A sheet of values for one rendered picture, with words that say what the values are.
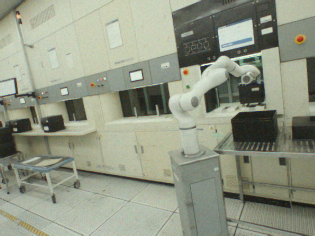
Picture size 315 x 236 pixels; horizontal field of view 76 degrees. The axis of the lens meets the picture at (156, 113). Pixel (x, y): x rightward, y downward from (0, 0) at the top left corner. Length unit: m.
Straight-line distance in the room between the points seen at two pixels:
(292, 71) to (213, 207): 1.20
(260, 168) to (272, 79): 0.82
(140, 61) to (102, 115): 1.04
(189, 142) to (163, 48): 1.19
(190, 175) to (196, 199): 0.18
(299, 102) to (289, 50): 0.42
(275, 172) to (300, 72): 0.88
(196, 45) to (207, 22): 0.22
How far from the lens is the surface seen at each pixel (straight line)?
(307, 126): 1.59
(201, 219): 1.55
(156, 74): 2.29
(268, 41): 1.95
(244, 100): 2.20
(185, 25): 2.16
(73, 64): 3.33
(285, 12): 1.98
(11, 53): 5.01
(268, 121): 1.54
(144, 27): 2.41
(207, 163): 1.40
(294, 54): 1.93
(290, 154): 1.41
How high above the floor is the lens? 1.27
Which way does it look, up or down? 8 degrees down
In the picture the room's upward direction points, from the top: 10 degrees counter-clockwise
